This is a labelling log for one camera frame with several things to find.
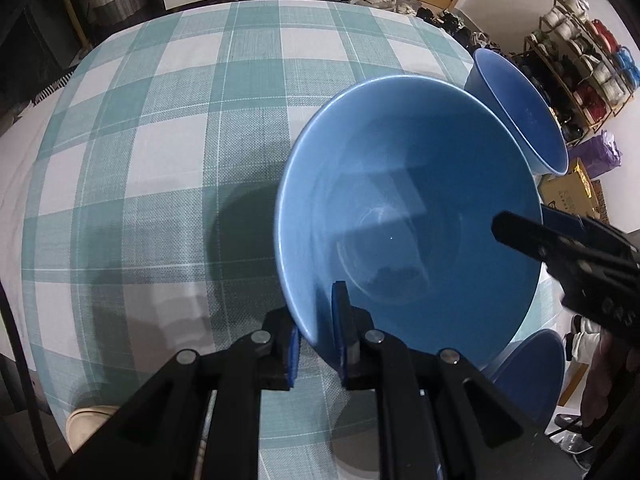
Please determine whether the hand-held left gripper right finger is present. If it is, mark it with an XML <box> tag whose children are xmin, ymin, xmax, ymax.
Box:
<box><xmin>331</xmin><ymin>281</ymin><xmax>593</xmax><ymax>480</ymax></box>

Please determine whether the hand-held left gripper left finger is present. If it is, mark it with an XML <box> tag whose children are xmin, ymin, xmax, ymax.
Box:
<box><xmin>55</xmin><ymin>307</ymin><xmax>302</xmax><ymax>480</ymax></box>

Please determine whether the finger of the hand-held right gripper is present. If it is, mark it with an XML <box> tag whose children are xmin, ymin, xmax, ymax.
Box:
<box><xmin>491</xmin><ymin>210</ymin><xmax>567</xmax><ymax>267</ymax></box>
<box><xmin>541</xmin><ymin>206</ymin><xmax>639</xmax><ymax>250</ymax></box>

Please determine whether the blue bowl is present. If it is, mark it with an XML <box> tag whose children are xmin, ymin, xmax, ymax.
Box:
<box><xmin>482</xmin><ymin>330</ymin><xmax>567</xmax><ymax>428</ymax></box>
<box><xmin>274</xmin><ymin>76</ymin><xmax>545</xmax><ymax>368</ymax></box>
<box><xmin>464</xmin><ymin>47</ymin><xmax>571</xmax><ymax>177</ymax></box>

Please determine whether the beige round plate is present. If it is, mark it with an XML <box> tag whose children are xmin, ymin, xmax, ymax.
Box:
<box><xmin>66</xmin><ymin>405</ymin><xmax>121</xmax><ymax>453</ymax></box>

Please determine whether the person's right hand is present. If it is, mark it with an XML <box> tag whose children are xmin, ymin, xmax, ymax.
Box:
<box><xmin>581</xmin><ymin>332</ymin><xmax>632</xmax><ymax>427</ymax></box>

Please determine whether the cardboard box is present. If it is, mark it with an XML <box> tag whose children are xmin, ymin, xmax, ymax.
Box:
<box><xmin>537</xmin><ymin>157</ymin><xmax>611</xmax><ymax>223</ymax></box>

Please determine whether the purple plastic bag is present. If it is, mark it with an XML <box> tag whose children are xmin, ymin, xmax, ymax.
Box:
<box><xmin>567</xmin><ymin>130</ymin><xmax>623</xmax><ymax>178</ymax></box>

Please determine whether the metal shoe rack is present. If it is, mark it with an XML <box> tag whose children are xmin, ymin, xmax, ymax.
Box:
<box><xmin>522</xmin><ymin>0</ymin><xmax>640</xmax><ymax>136</ymax></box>

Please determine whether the row of assorted shoes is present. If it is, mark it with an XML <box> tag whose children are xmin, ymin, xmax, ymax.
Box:
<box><xmin>357</xmin><ymin>0</ymin><xmax>526</xmax><ymax>61</ymax></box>

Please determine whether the teal plaid tablecloth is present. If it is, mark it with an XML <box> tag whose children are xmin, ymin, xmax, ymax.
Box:
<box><xmin>20</xmin><ymin>0</ymin><xmax>571</xmax><ymax>480</ymax></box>

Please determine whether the dark cabinet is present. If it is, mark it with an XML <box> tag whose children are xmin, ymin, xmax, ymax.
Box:
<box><xmin>0</xmin><ymin>0</ymin><xmax>96</xmax><ymax>111</ymax></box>

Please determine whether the black cable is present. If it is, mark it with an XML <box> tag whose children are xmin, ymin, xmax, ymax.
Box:
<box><xmin>0</xmin><ymin>280</ymin><xmax>56</xmax><ymax>480</ymax></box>

